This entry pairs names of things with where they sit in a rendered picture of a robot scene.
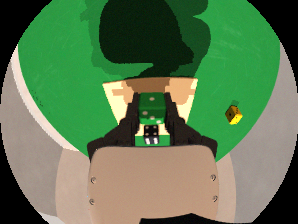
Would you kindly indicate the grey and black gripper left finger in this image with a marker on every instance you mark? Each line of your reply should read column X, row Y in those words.
column 124, row 133

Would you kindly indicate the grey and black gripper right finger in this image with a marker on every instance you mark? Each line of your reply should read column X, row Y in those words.
column 180, row 132

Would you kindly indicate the green die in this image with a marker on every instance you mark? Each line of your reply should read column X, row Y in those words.
column 152, row 108

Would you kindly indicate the yellow die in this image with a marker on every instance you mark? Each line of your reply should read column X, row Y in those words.
column 233, row 115

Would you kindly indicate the black die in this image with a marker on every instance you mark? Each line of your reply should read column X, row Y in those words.
column 151, row 134

